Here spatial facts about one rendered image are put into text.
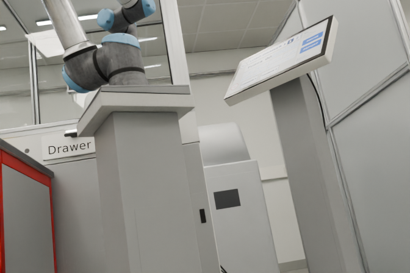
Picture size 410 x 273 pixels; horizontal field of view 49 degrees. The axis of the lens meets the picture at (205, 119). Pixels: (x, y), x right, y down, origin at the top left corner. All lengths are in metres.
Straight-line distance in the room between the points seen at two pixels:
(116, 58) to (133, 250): 0.57
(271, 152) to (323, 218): 3.73
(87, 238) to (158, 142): 0.85
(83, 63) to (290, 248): 4.30
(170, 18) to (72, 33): 0.86
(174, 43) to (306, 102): 0.71
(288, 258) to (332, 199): 3.59
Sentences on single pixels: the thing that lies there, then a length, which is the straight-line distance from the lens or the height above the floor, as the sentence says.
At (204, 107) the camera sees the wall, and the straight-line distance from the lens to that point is 5.54.
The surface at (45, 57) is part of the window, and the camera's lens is 2.30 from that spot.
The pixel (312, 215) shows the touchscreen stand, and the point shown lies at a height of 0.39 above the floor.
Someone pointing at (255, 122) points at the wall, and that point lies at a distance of 5.61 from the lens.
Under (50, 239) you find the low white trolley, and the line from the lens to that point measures 1.97.
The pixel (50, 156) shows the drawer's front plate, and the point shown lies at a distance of 2.09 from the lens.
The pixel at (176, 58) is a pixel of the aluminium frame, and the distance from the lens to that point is 2.18.
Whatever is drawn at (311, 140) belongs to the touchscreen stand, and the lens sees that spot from 1.89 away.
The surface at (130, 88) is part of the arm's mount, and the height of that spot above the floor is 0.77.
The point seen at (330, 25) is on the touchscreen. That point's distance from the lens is 1.98.
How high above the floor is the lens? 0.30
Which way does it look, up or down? 17 degrees up
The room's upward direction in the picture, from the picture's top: 10 degrees counter-clockwise
